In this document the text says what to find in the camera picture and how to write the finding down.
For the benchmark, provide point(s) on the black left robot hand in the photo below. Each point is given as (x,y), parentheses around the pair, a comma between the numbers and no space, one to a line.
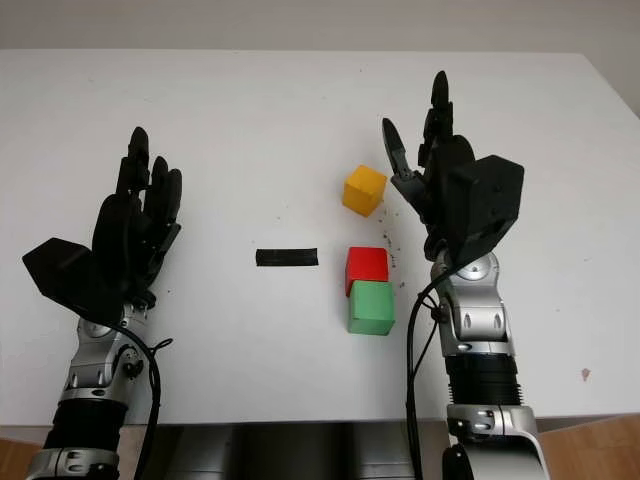
(120,225)

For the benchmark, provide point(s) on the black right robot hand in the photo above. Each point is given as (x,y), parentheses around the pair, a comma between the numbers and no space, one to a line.
(440,165)

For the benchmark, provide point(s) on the yellow wooden block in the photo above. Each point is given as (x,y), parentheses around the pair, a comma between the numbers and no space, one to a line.
(364,190)

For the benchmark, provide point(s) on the red wooden block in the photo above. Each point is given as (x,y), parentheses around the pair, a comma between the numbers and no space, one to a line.
(367,262)

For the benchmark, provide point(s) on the green wooden block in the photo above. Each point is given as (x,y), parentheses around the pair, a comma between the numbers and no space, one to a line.
(371,307)

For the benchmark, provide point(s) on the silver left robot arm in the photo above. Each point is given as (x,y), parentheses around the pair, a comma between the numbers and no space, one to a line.
(95,360)

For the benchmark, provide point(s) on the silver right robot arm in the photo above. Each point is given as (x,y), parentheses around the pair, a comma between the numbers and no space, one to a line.
(480,340)

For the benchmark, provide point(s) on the black tape strip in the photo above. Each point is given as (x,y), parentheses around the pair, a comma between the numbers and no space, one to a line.
(286,257)

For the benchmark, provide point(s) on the dark robot torso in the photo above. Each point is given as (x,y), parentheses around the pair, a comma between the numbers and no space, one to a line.
(300,450)

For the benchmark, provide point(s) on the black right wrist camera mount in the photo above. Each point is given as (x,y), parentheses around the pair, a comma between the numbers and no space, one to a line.
(487,200)

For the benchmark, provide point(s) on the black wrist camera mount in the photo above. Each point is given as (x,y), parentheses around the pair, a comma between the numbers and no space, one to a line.
(70,275)
(487,200)

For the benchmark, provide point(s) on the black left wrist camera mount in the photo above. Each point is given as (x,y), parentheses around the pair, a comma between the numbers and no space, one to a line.
(70,275)

